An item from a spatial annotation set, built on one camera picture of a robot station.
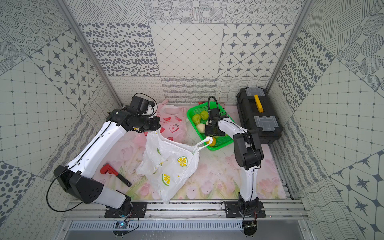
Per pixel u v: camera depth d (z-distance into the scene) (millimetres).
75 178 394
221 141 996
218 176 858
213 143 737
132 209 729
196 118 1061
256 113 949
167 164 764
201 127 983
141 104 589
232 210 731
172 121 1012
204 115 1076
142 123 628
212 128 767
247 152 536
